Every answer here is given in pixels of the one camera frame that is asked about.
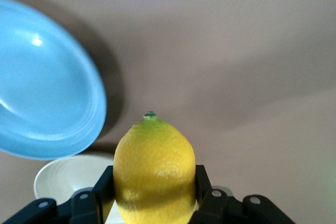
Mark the blue plate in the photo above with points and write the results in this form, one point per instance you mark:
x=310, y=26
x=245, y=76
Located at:
x=44, y=85

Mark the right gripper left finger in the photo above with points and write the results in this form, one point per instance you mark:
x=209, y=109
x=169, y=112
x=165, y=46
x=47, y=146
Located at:
x=86, y=200

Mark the beige white plate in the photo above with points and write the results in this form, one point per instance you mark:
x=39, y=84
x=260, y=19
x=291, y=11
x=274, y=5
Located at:
x=65, y=176

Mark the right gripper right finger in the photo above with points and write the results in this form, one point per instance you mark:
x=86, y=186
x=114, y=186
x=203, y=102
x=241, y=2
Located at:
x=218, y=205

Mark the brown table cover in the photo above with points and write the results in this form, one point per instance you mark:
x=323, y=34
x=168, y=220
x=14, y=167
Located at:
x=223, y=64

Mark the yellow lemon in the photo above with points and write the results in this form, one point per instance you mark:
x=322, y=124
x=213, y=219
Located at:
x=155, y=166

